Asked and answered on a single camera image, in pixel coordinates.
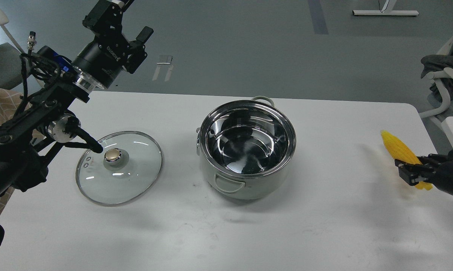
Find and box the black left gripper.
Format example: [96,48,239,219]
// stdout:
[72,0,154,89]

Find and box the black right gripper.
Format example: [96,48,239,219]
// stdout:
[394,149,453,196]

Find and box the yellow plastic corn cob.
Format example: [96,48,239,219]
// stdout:
[381,130,433,191]

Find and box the glass pot lid gold knob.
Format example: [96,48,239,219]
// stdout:
[75,131,163,206]

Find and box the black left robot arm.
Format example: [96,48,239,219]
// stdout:
[0,0,154,197]

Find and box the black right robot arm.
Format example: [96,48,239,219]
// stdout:
[394,149,453,196]

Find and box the pale green steel pot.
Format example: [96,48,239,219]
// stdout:
[196,96,296,199]

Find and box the grey office chair left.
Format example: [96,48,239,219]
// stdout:
[0,9,27,90]

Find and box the beige checkered cloth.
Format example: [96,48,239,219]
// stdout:
[0,85,42,226]

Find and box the white desk leg base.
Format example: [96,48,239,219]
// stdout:
[352,0,419,17]

